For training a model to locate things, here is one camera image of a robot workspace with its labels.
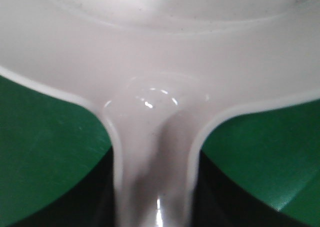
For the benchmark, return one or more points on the pink plastic dustpan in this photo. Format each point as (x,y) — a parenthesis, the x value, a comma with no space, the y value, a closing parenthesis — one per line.
(161,75)

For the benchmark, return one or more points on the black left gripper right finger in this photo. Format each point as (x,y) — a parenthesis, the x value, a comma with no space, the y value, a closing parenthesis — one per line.
(264,200)

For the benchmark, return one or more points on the green conveyor belt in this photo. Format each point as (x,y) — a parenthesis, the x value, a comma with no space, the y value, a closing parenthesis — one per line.
(47,146)

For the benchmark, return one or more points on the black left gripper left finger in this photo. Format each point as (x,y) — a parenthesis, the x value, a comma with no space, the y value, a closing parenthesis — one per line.
(90,203)

